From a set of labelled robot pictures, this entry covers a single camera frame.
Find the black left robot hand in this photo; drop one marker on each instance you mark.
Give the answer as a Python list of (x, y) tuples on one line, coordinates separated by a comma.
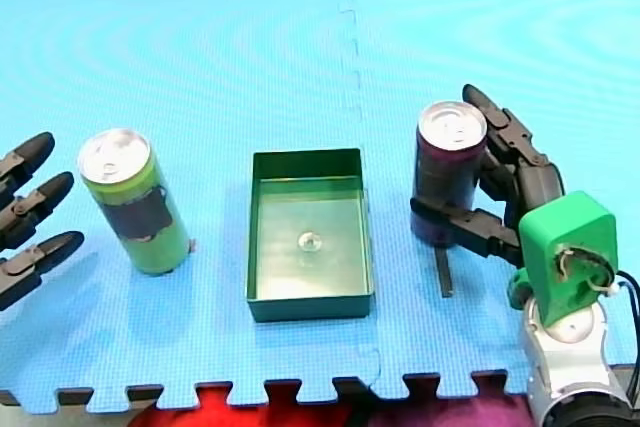
[(30, 197)]

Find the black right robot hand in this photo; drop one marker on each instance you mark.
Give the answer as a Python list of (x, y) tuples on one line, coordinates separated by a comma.
[(520, 167)]

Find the dark purple drink can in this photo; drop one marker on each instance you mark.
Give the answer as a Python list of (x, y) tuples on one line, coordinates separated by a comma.
[(447, 172)]

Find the green can with dark band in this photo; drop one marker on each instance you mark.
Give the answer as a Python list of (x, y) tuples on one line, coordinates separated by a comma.
[(137, 202)]

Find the shallow green tray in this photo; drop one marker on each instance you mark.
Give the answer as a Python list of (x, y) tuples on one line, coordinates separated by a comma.
[(310, 242)]

